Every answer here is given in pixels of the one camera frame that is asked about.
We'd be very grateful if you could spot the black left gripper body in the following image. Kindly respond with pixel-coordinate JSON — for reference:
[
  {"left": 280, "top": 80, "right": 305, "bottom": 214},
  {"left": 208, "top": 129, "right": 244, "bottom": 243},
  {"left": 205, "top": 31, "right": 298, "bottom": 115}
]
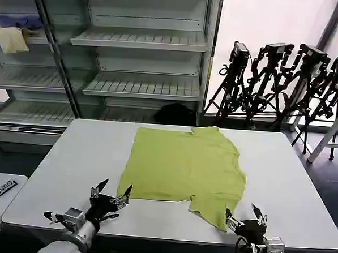
[{"left": 83, "top": 192, "right": 121, "bottom": 224}]

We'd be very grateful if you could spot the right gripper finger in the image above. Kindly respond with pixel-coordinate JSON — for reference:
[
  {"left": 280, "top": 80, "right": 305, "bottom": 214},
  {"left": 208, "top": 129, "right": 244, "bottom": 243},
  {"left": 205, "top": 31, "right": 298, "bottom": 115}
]
[
  {"left": 250, "top": 203, "right": 269, "bottom": 226},
  {"left": 224, "top": 208, "right": 246, "bottom": 230}
]

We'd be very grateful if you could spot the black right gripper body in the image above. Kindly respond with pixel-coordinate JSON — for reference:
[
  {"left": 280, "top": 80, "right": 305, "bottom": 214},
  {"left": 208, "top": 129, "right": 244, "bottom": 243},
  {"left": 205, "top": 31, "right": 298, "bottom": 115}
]
[{"left": 233, "top": 218, "right": 268, "bottom": 246}]

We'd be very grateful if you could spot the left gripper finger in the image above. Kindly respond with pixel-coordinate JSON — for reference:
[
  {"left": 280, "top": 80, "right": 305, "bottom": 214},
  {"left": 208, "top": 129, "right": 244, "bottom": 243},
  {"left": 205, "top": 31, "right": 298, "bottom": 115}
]
[
  {"left": 109, "top": 183, "right": 134, "bottom": 210},
  {"left": 89, "top": 177, "right": 110, "bottom": 206}
]

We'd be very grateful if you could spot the green printed t-shirt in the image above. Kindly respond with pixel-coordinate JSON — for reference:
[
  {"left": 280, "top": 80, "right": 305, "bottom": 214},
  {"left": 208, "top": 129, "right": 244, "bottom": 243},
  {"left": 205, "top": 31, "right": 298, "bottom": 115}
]
[{"left": 115, "top": 122, "right": 250, "bottom": 234}]

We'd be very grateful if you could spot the black label plate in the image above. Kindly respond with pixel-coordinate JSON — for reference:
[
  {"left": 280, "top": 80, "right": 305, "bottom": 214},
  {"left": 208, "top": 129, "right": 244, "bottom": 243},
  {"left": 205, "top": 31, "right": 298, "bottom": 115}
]
[{"left": 0, "top": 177, "right": 19, "bottom": 196}]

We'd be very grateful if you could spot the glass-fronted shelf with clothes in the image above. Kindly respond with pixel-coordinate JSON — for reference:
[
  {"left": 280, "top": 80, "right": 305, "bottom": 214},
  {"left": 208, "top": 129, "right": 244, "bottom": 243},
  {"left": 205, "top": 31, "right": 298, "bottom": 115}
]
[{"left": 0, "top": 0, "right": 90, "bottom": 156}]

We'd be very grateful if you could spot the grey open metal shelf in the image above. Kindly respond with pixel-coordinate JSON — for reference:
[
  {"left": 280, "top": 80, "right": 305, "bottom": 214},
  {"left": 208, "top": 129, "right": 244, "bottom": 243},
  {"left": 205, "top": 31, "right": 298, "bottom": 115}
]
[{"left": 66, "top": 0, "right": 223, "bottom": 127}]

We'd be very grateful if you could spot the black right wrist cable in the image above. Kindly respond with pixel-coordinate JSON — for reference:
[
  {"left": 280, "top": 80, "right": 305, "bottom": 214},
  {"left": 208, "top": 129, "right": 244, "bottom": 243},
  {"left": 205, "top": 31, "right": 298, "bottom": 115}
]
[{"left": 234, "top": 236, "right": 256, "bottom": 253}]

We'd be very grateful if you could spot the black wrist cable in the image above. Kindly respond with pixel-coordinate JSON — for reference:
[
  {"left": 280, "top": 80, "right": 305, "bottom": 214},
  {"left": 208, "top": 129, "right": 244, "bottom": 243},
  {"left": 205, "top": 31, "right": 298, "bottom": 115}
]
[
  {"left": 42, "top": 209, "right": 120, "bottom": 226},
  {"left": 234, "top": 236, "right": 256, "bottom": 253}
]

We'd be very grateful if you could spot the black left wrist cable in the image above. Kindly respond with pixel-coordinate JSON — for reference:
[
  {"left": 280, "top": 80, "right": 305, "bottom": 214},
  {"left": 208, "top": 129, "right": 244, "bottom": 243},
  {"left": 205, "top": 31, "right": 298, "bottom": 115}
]
[{"left": 42, "top": 209, "right": 120, "bottom": 226}]

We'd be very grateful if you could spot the white table frame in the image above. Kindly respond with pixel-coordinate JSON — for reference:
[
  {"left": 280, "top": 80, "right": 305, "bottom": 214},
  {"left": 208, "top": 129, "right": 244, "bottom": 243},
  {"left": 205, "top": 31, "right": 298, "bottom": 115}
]
[{"left": 307, "top": 84, "right": 338, "bottom": 165}]

